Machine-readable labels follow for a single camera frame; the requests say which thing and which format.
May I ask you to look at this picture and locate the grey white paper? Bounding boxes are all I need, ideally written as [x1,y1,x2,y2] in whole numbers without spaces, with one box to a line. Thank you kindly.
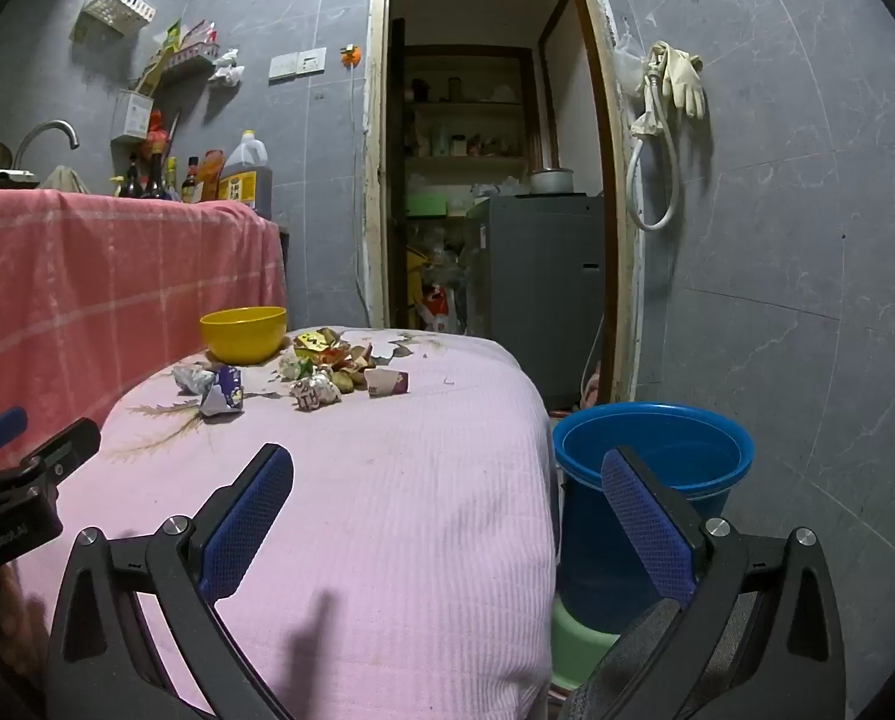
[171,364,215,396]

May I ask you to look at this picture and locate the yellow red wrapper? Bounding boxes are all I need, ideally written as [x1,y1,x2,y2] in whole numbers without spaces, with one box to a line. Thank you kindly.
[293,328,343,355]

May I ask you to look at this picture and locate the blue white snack wrapper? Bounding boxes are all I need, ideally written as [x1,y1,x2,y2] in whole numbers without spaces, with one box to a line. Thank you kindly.
[199,366,247,418]

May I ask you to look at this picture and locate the pile of wrappers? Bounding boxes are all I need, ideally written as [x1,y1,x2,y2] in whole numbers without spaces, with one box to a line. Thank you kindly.
[327,343,379,395]

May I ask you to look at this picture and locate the grey washing machine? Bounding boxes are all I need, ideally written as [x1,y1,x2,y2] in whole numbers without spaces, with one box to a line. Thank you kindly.
[466,193,606,410]

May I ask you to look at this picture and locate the cream rubber gloves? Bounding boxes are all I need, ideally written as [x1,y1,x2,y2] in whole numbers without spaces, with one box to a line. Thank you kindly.
[646,41,707,119]

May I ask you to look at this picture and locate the pink checkered cloth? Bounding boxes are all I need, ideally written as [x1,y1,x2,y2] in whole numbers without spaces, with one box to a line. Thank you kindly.
[0,187,287,477]

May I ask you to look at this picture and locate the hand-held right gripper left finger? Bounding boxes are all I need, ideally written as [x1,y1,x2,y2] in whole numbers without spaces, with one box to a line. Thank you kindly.
[46,444,296,720]

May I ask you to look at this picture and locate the white wall rack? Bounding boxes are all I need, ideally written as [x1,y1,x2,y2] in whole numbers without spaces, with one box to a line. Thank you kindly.
[158,45,221,80]

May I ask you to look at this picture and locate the white hanging rag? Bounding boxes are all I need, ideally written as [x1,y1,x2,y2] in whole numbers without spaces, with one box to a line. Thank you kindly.
[208,49,244,85]

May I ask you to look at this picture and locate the yellow plastic bowl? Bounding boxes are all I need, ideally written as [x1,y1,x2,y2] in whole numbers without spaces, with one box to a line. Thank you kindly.
[199,306,289,365]

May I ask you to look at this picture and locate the white shower hose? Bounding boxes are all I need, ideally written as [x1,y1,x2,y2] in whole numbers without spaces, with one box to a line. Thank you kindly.
[627,60,681,232]

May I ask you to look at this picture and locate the metal faucet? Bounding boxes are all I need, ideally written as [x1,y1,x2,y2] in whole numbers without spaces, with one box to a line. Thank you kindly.
[16,120,80,166]

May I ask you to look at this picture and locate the torn pink paper cup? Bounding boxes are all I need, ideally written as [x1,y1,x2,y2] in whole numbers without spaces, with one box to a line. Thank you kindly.
[363,367,411,397]

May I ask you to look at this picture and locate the white utensil holder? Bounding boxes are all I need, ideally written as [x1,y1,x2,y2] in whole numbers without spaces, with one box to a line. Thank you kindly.
[112,88,154,145]

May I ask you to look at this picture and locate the wooden door frame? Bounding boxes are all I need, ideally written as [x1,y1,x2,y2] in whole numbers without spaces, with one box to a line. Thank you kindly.
[363,0,643,406]

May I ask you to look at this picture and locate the red white bag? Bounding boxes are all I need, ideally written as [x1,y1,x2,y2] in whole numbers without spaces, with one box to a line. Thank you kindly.
[417,281,463,335]

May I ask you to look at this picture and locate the wooden shelf unit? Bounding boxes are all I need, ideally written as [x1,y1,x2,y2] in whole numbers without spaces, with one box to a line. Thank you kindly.
[402,45,540,220]

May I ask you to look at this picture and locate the white wall basket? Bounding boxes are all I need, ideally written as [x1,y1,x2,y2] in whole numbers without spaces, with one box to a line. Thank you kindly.
[79,0,157,38]

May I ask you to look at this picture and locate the pink floral blanket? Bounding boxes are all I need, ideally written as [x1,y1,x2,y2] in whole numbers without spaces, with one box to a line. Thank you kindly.
[98,328,557,720]

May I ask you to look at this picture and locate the dark wooden door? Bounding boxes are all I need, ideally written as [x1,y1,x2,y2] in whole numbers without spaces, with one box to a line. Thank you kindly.
[387,19,408,331]

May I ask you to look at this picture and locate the beige dish rag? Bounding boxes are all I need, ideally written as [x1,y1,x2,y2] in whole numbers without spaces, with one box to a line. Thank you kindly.
[38,165,92,196]

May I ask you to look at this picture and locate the large oil jug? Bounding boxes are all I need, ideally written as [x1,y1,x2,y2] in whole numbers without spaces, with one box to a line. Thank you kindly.
[217,130,274,218]

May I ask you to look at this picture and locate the orange bottle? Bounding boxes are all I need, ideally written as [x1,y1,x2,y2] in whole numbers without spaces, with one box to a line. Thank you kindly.
[198,150,225,203]

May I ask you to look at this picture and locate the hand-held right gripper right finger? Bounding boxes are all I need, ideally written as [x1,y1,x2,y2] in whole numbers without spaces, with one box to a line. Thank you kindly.
[601,446,848,720]

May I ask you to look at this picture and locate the blue plastic bucket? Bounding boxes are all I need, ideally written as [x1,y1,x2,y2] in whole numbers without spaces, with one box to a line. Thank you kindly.
[552,403,756,635]

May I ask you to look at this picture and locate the row of seasoning packets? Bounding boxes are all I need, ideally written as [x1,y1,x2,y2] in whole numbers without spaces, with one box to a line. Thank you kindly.
[139,19,219,95]

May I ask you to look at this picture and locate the green plastic basin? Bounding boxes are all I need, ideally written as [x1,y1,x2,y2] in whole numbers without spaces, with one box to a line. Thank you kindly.
[550,596,621,691]

